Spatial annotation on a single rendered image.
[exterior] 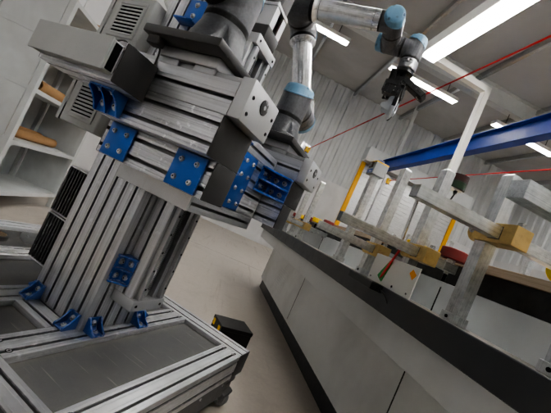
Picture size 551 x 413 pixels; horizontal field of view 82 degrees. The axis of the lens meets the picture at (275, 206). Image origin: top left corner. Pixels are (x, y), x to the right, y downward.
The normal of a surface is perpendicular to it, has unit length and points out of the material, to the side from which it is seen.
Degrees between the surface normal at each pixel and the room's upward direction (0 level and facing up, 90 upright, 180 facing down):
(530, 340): 90
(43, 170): 90
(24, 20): 90
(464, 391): 90
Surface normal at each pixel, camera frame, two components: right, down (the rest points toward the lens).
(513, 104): 0.13, 0.01
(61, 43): -0.34, -0.20
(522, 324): -0.89, -0.41
